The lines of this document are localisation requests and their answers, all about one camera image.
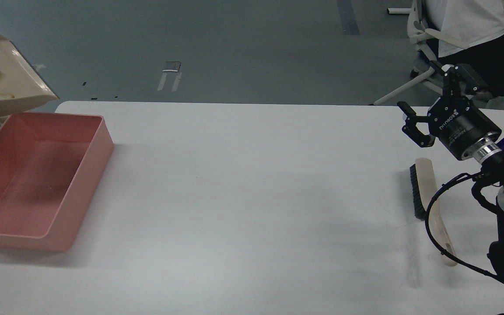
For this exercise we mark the white office chair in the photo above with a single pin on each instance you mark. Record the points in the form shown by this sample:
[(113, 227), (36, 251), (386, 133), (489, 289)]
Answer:
[(426, 69)]

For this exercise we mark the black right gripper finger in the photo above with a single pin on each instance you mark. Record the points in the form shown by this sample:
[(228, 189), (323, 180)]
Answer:
[(410, 126), (462, 80)]

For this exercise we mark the beige plastic dustpan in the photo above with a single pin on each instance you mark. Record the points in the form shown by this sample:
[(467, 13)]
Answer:
[(19, 78)]

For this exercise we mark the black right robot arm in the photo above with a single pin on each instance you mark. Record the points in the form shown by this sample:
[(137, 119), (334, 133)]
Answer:
[(487, 190)]

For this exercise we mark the pink plastic bin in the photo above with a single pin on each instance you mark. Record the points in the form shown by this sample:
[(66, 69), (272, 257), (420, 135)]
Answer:
[(50, 167)]

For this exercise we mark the beige hand brush black bristles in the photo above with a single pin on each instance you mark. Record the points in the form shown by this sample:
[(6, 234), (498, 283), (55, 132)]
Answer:
[(424, 187)]

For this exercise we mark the seated person white shirt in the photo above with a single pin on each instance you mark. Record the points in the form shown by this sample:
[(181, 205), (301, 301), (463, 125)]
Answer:
[(478, 23)]

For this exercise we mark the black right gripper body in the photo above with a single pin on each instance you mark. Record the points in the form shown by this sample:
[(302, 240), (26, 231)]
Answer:
[(459, 125)]

